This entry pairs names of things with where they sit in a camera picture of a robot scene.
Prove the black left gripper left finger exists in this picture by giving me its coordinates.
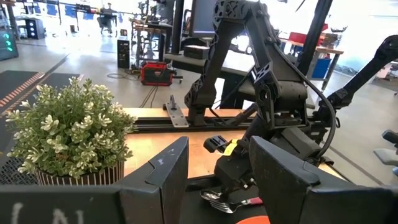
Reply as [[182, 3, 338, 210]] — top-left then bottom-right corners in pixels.
[[119, 136, 190, 224]]

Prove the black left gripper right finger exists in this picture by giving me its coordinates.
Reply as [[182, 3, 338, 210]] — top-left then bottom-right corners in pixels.
[[249, 136, 398, 224]]

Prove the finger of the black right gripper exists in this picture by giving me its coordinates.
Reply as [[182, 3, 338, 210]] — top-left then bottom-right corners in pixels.
[[221, 185, 254, 200]]

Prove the red-handled metal fork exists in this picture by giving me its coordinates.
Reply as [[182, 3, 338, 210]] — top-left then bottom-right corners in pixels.
[[210, 196, 264, 215]]

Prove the orange round plate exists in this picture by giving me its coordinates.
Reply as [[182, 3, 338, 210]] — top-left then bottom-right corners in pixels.
[[235, 215, 271, 224]]

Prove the black rectangular tray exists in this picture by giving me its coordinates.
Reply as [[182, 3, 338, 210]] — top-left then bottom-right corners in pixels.
[[178, 174, 272, 224]]

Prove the yellow tag on gripper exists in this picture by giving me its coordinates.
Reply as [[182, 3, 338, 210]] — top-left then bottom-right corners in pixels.
[[222, 139, 239, 157]]

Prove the red tool case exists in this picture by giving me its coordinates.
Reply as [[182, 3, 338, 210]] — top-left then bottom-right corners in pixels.
[[140, 61, 174, 86]]

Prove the potted green plant ribbed pot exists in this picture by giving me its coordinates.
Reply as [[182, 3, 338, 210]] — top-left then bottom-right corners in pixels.
[[5, 77, 137, 187]]

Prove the black work table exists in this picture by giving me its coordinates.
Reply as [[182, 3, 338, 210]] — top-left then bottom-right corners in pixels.
[[164, 51, 315, 110]]

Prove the small black box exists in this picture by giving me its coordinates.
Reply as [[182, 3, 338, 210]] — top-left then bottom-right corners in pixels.
[[183, 44, 211, 60]]

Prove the blue bin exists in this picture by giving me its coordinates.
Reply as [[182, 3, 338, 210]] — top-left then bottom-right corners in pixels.
[[312, 58, 332, 79]]

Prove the black computer tower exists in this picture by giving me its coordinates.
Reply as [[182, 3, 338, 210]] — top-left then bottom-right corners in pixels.
[[116, 37, 131, 70]]

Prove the red storage box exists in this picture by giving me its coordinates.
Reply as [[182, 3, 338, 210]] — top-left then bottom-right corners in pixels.
[[288, 30, 325, 46]]

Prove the dark standing monitor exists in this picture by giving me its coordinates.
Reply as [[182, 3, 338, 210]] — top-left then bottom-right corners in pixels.
[[188, 0, 218, 39]]

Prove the wooden top work table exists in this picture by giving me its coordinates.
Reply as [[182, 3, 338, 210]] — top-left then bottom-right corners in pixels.
[[278, 37, 345, 91]]

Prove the black perforated metal box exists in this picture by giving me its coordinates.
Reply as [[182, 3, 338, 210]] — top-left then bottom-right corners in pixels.
[[0, 154, 39, 186]]

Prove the rack with green lights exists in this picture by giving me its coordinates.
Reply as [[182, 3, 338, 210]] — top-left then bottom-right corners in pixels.
[[0, 26, 19, 62]]

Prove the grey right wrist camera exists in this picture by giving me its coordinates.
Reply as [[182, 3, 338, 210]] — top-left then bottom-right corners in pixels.
[[279, 126, 322, 160]]

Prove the grey metal bracket plate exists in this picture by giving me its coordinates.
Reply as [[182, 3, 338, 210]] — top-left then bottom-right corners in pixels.
[[164, 94, 190, 128]]

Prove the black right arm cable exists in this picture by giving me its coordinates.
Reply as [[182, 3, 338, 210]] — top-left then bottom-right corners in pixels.
[[273, 43, 338, 160]]

